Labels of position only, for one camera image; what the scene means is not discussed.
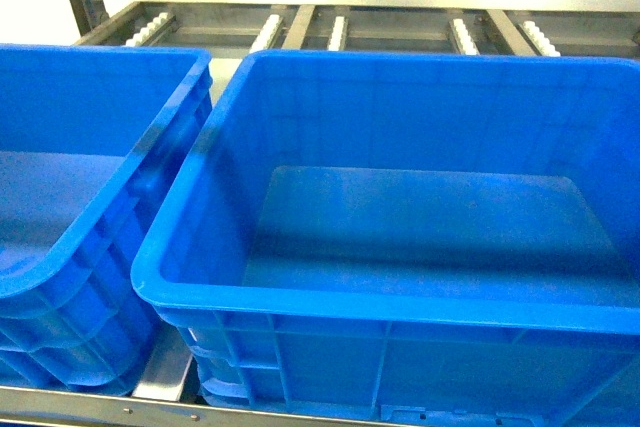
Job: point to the blue crate right large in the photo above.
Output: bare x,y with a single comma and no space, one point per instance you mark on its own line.
410,238

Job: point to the blue crate left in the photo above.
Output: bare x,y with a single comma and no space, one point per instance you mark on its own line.
91,141

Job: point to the metal roller rack shelf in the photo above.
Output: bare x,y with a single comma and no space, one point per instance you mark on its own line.
165,395

